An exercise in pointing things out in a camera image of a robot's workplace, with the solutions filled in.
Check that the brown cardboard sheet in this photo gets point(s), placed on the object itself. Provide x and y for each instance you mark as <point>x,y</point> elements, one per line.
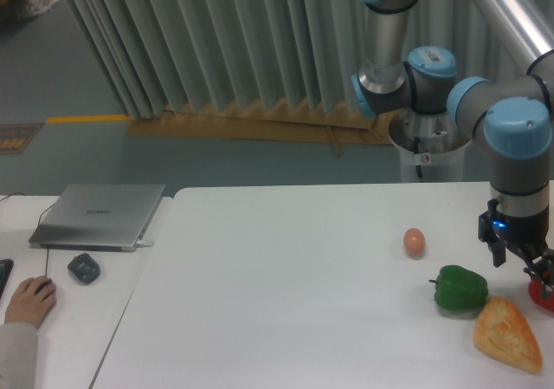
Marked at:
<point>338,128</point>

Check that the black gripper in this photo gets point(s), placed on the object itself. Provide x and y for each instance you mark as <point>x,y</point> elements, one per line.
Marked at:
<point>526,233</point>

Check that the pale green folding curtain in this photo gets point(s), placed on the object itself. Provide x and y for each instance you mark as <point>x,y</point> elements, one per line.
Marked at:
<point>342,59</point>

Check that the black keyboard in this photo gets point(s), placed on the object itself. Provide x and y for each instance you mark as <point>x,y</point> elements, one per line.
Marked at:
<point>6,267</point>

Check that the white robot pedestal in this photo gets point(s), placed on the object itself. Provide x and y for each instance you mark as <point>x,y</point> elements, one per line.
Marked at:
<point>431,147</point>

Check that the red bell pepper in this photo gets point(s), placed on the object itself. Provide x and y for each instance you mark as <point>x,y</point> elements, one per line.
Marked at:
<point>534,291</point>

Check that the white laptop plug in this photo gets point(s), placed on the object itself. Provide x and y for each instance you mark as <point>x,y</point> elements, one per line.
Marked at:
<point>143,244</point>

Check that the dark grey small controller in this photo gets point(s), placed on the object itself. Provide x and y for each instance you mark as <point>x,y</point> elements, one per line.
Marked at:
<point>84,269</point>

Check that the black computer mouse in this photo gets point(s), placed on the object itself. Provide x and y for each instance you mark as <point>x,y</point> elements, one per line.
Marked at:
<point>45,289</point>

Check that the person's right hand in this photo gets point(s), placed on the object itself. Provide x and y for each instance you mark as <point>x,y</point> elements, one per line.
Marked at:
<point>25,307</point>

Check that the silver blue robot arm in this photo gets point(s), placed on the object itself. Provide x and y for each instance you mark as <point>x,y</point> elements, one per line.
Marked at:
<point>509,122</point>

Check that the brown egg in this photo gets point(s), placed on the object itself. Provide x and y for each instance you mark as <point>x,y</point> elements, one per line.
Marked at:
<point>414,241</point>

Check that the green bell pepper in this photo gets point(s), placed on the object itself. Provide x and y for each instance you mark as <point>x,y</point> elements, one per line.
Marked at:
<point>459,289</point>

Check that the golden bread loaf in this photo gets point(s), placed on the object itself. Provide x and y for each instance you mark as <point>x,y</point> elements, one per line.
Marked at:
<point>503,333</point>

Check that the silver closed laptop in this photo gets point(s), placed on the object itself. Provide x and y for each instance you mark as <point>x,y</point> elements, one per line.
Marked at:
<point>98,217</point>

